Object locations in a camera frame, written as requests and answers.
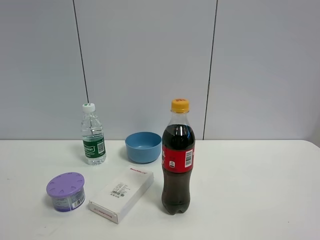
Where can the blue plastic bowl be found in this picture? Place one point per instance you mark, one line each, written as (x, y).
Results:
(143, 147)

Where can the purple lid air freshener can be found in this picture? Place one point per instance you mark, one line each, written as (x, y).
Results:
(66, 191)

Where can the clear water bottle green label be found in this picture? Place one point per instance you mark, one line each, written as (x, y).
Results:
(92, 135)

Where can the white cardboard box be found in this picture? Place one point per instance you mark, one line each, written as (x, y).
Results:
(120, 195)

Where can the cola bottle yellow cap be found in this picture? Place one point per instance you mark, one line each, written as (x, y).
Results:
(178, 151)

